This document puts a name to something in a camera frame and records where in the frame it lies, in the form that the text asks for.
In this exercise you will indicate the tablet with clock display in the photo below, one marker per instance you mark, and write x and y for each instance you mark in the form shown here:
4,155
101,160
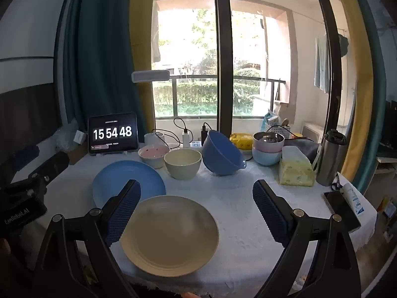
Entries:
113,121

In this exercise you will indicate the white paper bag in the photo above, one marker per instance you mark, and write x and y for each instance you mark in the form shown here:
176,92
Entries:
273,115

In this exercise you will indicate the white textured tablecloth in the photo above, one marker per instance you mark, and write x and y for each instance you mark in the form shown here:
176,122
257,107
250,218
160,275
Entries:
235,192

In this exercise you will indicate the beige bowl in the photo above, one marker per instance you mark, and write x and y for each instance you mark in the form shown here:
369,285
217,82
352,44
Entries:
183,169

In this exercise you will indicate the blue plate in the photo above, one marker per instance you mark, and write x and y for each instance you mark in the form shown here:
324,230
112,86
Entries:
124,172

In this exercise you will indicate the white charger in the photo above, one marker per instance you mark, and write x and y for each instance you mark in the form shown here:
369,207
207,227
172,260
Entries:
186,139

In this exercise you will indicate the grey cloth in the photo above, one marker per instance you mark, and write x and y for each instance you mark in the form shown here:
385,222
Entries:
305,150

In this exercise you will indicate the white tube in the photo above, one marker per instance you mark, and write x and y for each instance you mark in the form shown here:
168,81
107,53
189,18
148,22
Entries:
353,197

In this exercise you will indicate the light blue bowl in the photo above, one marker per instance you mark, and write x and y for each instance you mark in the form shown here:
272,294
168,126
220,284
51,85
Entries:
266,159

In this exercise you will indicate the white power strip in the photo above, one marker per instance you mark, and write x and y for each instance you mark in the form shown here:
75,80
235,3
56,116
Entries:
195,144

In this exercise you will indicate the yellow bag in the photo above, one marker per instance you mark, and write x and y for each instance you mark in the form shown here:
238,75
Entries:
242,141

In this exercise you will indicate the pink speckled bowl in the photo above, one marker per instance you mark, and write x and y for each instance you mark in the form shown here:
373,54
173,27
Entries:
152,161

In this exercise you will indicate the black smartphone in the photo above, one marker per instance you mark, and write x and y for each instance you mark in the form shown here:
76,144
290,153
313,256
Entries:
341,208

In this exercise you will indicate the cardboard box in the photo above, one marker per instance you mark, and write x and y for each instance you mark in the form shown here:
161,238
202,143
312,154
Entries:
77,155

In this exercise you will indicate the white bar lamp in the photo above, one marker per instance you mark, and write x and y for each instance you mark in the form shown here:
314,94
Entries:
150,76

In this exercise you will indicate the large blue bowl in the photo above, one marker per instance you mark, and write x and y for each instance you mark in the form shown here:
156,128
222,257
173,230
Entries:
220,158

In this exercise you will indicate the clear plastic bag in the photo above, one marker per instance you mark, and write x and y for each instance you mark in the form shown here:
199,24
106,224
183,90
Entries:
63,136

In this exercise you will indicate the teal curtain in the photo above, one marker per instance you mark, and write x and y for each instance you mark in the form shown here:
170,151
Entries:
377,68
99,52

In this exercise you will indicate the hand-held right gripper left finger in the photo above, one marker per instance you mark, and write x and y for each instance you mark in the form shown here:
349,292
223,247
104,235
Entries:
124,211

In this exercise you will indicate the dark green hanging garment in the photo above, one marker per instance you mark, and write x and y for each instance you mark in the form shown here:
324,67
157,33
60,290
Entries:
342,46

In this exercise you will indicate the balcony railing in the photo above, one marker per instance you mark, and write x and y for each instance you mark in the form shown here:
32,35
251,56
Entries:
175,99

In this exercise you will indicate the light blue hanging towel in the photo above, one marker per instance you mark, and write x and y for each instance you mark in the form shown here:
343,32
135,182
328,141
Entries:
322,65

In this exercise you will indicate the steel bowl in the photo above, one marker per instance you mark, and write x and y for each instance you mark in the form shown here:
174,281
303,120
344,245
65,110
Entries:
268,137

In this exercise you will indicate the grey device box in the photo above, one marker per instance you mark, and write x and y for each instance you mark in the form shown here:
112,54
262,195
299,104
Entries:
328,161

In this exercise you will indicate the black charger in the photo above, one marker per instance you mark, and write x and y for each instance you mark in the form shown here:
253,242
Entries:
204,135

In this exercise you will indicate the plain pink bowl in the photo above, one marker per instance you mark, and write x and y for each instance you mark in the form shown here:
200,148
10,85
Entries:
266,148

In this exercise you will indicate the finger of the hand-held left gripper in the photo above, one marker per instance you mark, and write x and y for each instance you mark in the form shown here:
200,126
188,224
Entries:
26,156
55,164

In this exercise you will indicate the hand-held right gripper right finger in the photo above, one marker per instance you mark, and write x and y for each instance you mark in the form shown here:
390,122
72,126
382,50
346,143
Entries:
273,214

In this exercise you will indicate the beige plate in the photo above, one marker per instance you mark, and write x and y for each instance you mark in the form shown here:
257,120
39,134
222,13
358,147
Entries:
173,236

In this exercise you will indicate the yellow curtain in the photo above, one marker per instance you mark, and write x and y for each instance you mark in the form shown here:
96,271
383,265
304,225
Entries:
359,99
141,21

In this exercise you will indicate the yellow tissue pack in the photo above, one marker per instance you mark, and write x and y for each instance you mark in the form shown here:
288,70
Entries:
296,173

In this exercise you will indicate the white cup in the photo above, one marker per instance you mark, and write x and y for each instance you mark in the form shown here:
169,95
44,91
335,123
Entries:
150,139

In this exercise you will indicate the white appliance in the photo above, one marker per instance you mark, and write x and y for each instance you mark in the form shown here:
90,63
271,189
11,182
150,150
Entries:
313,132

